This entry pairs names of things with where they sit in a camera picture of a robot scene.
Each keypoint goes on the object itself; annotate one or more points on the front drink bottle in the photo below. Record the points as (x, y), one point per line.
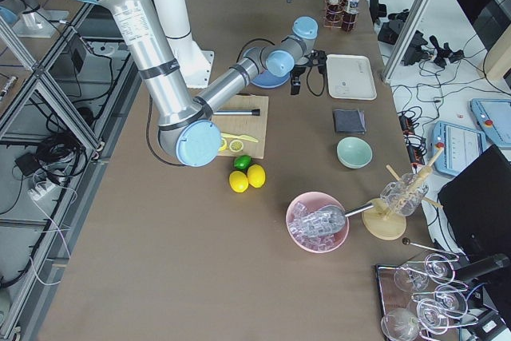
(350, 15)

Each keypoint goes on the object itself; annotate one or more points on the glass mug on stand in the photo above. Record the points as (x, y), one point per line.
(401, 198)

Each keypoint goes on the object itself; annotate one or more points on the upper whole lemon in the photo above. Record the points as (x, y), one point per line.
(256, 176)

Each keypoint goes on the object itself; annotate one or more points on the lower whole lemon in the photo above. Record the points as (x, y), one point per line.
(238, 181)

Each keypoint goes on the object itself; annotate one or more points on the wine glass rack tray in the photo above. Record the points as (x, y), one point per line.
(432, 296)

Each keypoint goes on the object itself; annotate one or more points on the copper wire bottle rack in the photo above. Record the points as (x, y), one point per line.
(338, 24)

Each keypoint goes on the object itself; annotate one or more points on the green lime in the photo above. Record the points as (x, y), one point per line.
(242, 162)

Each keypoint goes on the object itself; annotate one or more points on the lower lemon slice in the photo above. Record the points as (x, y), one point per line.
(235, 146)

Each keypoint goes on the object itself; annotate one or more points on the whole lemon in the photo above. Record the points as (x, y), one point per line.
(256, 176)
(238, 181)

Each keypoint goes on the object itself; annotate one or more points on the blue teach pendant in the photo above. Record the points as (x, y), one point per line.
(493, 117)
(461, 146)

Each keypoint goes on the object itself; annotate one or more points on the steel muddler black tip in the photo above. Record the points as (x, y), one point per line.
(238, 112)

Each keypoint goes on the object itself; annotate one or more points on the yellow plastic knife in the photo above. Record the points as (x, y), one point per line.
(243, 137)

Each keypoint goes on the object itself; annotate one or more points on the blue round plate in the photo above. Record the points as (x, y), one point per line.
(266, 79)

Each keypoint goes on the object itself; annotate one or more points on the mint green bowl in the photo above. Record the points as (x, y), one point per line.
(354, 152)

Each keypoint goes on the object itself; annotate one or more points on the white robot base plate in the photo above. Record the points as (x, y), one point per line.
(199, 69)

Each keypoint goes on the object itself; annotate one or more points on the upper lemon slice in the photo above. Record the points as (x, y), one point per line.
(223, 145)

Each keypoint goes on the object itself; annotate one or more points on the drink bottle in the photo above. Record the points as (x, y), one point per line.
(333, 11)
(350, 15)

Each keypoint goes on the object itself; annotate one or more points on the metal ice scoop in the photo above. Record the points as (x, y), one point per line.
(333, 219)

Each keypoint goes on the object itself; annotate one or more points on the wooden cup stand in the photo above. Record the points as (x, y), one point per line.
(381, 221)

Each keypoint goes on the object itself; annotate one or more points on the left back drink bottle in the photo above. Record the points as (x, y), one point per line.
(333, 11)

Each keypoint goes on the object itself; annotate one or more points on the cream rabbit tray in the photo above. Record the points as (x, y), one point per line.
(350, 77)

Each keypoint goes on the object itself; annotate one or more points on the pink ice bowl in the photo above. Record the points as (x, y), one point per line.
(301, 220)

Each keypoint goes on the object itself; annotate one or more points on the grey folded cloth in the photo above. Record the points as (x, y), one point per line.
(349, 121)

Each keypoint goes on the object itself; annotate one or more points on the lemon slice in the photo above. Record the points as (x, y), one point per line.
(223, 145)
(235, 146)

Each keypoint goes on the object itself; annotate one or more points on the wooden cutting board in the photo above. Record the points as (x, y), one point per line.
(253, 126)

